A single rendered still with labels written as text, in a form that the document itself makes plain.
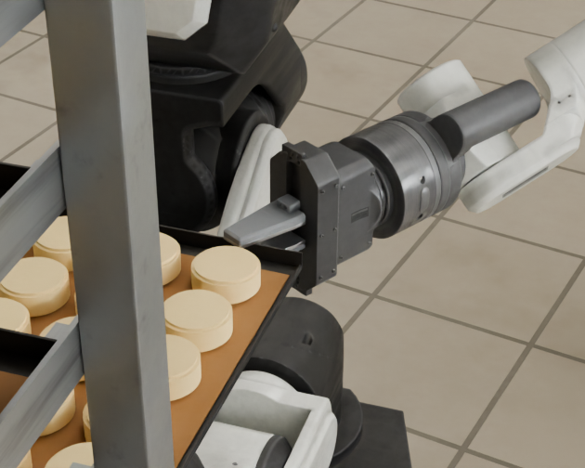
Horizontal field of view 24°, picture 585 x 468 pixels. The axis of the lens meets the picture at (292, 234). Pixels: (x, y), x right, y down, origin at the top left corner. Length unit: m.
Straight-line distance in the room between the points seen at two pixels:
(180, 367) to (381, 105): 2.24
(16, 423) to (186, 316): 0.36
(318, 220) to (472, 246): 1.59
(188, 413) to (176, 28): 0.40
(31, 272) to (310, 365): 0.82
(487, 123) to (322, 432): 0.68
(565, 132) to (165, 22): 0.34
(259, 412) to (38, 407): 1.13
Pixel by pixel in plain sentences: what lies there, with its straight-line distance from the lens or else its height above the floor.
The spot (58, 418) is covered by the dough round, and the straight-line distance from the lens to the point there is 0.86.
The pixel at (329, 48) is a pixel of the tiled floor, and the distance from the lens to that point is 3.34.
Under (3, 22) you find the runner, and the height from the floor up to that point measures 1.22.
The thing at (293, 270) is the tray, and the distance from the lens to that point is 1.00.
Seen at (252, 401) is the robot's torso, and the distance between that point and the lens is 1.70.
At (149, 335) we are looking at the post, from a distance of 0.61.
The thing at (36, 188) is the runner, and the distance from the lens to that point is 0.55.
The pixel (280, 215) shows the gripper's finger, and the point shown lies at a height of 0.88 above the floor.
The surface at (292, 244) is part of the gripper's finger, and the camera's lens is 1.03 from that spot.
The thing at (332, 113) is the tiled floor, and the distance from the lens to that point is 3.04.
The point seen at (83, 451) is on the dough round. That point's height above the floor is 0.88.
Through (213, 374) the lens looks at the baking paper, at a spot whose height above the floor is 0.86.
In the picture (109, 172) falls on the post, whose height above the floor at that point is 1.15.
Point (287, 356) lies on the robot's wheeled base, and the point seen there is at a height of 0.35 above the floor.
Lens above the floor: 1.43
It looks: 33 degrees down
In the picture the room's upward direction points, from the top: straight up
